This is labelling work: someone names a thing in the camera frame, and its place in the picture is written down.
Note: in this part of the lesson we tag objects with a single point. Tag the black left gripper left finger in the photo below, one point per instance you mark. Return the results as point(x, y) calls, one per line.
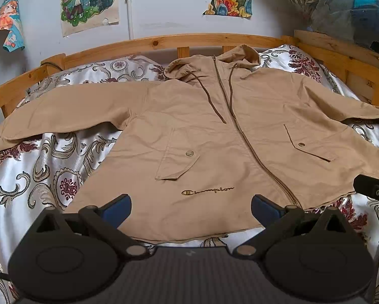
point(103, 223)

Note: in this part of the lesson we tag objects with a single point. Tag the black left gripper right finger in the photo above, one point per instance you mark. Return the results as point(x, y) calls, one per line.
point(278, 223)

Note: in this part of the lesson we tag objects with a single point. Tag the tan hooded Champion jacket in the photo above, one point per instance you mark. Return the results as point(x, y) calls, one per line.
point(193, 150)

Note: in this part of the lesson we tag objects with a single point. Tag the white floral satin bedspread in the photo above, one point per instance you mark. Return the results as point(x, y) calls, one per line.
point(18, 213)

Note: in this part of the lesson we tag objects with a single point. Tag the blonde anime character poster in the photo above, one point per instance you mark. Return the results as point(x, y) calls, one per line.
point(80, 15)

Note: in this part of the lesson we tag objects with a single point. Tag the orange haired anime poster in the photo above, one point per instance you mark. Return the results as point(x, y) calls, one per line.
point(10, 22)

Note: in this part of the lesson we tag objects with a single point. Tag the wooden bed frame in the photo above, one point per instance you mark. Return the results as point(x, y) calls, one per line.
point(356, 66)

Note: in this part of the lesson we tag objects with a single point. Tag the white wall pipe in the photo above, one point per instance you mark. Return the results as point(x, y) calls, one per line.
point(130, 19)

